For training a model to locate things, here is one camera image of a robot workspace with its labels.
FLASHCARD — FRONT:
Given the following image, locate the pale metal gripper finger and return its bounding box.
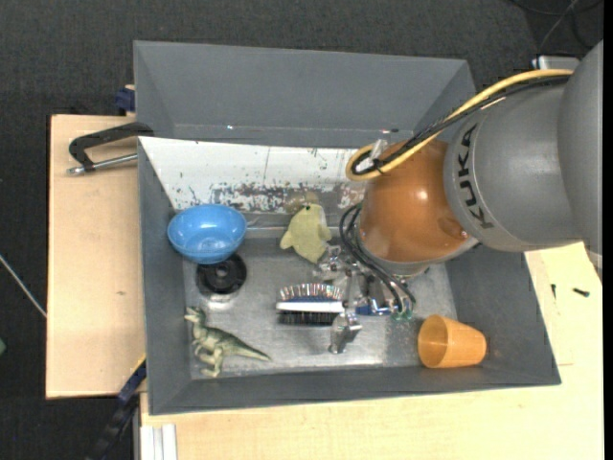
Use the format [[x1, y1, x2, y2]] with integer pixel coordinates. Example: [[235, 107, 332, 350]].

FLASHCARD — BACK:
[[313, 250, 348, 283], [329, 310, 364, 356]]

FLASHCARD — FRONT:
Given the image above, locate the yellow-green plush toy animal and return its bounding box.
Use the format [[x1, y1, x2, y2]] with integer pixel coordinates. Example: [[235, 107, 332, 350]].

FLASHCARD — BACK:
[[279, 202, 333, 265]]

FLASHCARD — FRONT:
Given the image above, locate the orange plastic cup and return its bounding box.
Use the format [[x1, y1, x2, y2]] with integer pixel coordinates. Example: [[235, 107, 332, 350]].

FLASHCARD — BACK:
[[417, 313, 488, 369]]

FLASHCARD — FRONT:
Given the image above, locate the green toy dinosaur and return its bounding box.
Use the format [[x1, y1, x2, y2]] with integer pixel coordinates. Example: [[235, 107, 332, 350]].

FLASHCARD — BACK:
[[184, 306, 273, 379]]

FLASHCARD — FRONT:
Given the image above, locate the blue plastic bowl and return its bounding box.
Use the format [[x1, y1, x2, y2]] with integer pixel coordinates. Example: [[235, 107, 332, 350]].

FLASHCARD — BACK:
[[166, 203, 248, 265]]

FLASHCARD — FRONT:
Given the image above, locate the grey metal bin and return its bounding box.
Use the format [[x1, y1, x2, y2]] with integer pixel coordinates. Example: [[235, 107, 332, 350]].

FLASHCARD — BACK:
[[132, 39, 562, 416]]

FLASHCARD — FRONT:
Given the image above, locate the pale wood flat board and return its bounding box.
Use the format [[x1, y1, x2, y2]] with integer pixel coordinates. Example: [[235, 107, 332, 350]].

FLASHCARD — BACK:
[[45, 114, 148, 400]]

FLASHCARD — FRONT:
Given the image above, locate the black ring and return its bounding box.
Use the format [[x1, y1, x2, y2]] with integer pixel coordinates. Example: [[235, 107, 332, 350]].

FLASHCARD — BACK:
[[194, 253, 249, 297]]

